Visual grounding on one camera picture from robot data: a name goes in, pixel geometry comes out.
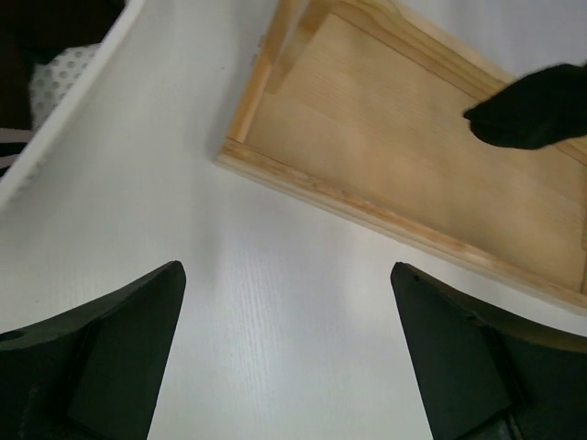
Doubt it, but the wooden hanger rack frame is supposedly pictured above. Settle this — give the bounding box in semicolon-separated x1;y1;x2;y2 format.
217;1;586;308

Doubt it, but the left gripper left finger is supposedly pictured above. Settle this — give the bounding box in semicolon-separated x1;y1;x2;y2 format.
1;261;186;439

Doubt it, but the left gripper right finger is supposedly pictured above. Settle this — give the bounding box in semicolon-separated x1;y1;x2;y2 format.
390;262;586;439

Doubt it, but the black sock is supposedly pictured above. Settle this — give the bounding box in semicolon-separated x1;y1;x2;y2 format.
463;63;586;150

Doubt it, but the white perforated plastic basket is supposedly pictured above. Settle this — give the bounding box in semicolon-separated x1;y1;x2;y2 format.
1;0;145;213

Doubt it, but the brown sock with stripes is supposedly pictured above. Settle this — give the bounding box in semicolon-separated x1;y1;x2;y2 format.
1;0;125;174

